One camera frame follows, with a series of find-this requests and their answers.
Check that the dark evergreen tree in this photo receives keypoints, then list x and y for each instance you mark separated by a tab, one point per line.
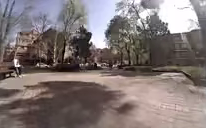
81	45

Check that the row of parked cars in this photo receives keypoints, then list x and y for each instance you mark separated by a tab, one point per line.
44	65

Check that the beige building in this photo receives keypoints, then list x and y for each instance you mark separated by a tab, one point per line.
29	46

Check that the dark grey building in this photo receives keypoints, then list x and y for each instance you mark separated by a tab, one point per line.
182	46

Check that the brown building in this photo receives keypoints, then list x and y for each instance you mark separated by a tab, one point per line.
106	56

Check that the bench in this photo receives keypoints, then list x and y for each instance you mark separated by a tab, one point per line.
0	71

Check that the tree with leaning trunk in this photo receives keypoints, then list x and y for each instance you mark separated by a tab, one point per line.
204	43

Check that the person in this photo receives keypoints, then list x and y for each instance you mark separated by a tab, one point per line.
17	66

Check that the grey-brown brick paved square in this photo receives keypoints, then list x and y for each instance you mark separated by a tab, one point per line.
101	100

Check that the group of leafy trees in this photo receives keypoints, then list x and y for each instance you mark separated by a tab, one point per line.
131	36

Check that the bare tree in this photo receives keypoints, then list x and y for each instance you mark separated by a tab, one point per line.
4	33

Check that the tall pale-trunked tree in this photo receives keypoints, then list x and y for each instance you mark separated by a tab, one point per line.
69	23

